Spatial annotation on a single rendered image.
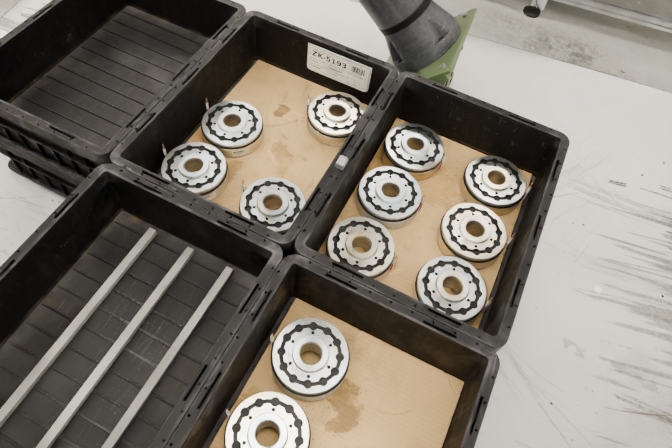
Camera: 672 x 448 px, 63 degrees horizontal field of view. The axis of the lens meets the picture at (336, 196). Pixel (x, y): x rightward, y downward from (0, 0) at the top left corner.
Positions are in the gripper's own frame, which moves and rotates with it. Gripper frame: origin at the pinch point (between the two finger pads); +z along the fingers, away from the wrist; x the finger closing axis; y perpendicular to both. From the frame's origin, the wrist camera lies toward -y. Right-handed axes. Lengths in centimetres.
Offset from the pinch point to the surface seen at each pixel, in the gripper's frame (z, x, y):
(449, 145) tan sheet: 22.3, 0.5, -10.2
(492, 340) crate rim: 15, -9, -49
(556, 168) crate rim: 14.8, -15.9, -17.2
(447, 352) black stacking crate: 19, -4, -50
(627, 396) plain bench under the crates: 39, -37, -40
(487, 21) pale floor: 98, -10, 149
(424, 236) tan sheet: 23.3, 1.3, -30.2
